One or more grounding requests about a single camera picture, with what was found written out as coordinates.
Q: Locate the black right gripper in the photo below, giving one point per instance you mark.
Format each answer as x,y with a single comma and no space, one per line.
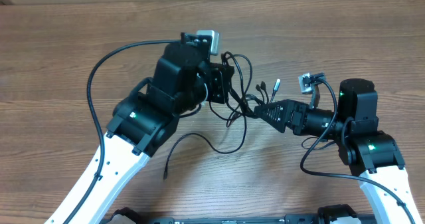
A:
286,108

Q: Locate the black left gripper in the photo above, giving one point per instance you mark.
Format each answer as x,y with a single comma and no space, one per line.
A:
219,76

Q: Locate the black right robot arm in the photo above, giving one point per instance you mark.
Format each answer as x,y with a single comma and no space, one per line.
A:
373,157

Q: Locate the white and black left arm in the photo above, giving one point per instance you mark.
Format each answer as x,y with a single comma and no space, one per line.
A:
184,78

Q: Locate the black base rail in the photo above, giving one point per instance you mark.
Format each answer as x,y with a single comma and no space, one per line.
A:
287,219

